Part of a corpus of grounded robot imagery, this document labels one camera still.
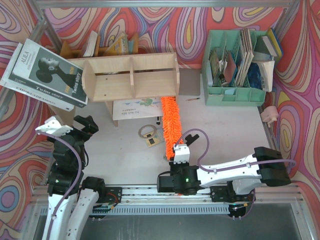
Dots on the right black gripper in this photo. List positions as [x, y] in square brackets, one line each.
[176, 166]

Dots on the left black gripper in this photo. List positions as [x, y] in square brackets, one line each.
[81, 128]

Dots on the orange microfiber duster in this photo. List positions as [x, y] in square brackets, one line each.
[171, 123]

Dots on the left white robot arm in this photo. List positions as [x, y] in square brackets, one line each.
[71, 197]

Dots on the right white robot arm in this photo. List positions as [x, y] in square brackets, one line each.
[264, 166]

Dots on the light wooden bookshelf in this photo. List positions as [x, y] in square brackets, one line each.
[125, 77]

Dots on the spiral sketchbook with frog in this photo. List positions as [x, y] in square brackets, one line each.
[137, 108]

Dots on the black clip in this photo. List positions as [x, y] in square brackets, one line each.
[189, 139]

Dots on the small beige box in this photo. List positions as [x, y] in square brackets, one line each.
[152, 141]

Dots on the black marker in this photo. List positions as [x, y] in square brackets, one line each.
[158, 120]

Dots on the white book in rack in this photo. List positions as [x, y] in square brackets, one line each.
[88, 48]

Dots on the small pencil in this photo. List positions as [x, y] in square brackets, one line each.
[193, 99]

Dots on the large Twins story magazine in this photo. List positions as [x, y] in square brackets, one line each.
[45, 72]

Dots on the yellow book in rack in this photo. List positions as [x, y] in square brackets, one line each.
[119, 47]

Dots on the white book under magazine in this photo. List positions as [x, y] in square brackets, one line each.
[20, 88]

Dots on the grey notebook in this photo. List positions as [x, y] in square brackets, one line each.
[189, 81]

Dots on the pink pig figurine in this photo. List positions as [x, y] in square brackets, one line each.
[269, 115]

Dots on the mint green desk organizer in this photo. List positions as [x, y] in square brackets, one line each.
[217, 92]

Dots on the red brown booklet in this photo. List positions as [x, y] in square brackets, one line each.
[230, 67]

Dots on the blue patterned book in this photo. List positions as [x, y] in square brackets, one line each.
[254, 76]

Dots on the white open book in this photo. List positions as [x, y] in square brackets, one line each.
[266, 69]

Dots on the grey book on organizer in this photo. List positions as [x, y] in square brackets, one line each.
[264, 45]

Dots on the blue yellow book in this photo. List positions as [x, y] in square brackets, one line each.
[276, 43]

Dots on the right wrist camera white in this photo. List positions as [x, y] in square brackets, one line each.
[181, 154]

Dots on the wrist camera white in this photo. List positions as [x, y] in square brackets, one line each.
[181, 154]
[54, 126]

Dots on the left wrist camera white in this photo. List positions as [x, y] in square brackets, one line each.
[54, 126]

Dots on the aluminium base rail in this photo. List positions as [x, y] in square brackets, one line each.
[145, 200]

